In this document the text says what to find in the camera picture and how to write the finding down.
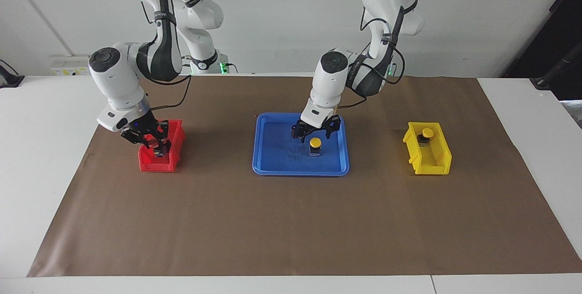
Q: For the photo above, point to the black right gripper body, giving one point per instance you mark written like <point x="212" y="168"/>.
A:
<point x="143" y="131"/>

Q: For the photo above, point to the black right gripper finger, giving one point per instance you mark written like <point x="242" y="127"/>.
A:
<point x="164" y="145"/>
<point x="151" y="145"/>

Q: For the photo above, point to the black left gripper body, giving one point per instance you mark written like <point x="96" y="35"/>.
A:
<point x="318" y="129"/>

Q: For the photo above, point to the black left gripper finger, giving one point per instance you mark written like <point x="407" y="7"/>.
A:
<point x="298" y="137"/>
<point x="331" y="134"/>

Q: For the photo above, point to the red push button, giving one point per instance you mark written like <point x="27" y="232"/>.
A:
<point x="158" y="153"/>

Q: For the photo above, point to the yellow push button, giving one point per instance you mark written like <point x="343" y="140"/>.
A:
<point x="427" y="132"/>
<point x="315" y="142"/>

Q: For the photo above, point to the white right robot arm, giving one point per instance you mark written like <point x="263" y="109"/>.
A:
<point x="113" y="80"/>

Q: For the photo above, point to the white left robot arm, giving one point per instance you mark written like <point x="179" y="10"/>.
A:
<point x="329" y="85"/>

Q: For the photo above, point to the red plastic storage bin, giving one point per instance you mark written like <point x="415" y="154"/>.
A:
<point x="150" y="164"/>

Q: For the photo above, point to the blue plastic tray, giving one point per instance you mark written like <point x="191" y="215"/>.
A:
<point x="273" y="157"/>

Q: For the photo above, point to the brown paper table mat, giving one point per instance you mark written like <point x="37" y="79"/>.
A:
<point x="291" y="221"/>

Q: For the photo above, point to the yellow plastic storage bin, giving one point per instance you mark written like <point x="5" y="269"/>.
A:
<point x="432" y="166"/>

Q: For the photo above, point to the black stand pole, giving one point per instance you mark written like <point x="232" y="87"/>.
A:
<point x="545" y="80"/>

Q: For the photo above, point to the dark panel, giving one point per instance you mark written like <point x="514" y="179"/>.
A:
<point x="568" y="35"/>

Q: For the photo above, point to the white wall power outlet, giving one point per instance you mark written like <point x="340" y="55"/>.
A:
<point x="68" y="64"/>

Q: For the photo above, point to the black clamp mount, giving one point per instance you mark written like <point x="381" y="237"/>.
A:
<point x="9" y="80"/>

